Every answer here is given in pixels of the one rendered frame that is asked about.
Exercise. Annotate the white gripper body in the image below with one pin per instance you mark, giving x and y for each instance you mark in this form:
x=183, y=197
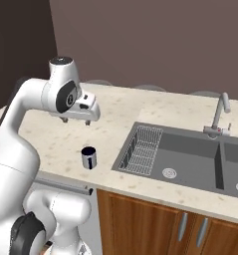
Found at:
x=78, y=114

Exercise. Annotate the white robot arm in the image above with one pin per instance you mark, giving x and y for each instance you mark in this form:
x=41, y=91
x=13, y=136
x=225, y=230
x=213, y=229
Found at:
x=14, y=156

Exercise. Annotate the grey mug with dark inside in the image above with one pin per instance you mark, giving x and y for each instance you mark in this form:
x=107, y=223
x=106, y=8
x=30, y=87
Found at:
x=89, y=160

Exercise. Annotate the grey double kitchen sink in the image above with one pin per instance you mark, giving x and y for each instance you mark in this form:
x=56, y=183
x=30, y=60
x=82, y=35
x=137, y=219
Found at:
x=190, y=159

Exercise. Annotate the brown wooden cabinet door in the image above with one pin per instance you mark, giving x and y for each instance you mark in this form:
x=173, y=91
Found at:
x=223, y=237
x=140, y=225

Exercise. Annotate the grey metal faucet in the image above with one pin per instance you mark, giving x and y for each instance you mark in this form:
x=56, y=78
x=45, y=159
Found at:
x=218, y=116

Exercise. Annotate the grey stool seat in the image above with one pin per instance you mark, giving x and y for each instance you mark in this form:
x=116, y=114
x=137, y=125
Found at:
x=205, y=93
x=149, y=87

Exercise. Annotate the white dishwasher front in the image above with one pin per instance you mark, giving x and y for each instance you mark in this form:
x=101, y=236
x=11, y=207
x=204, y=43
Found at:
x=94, y=225

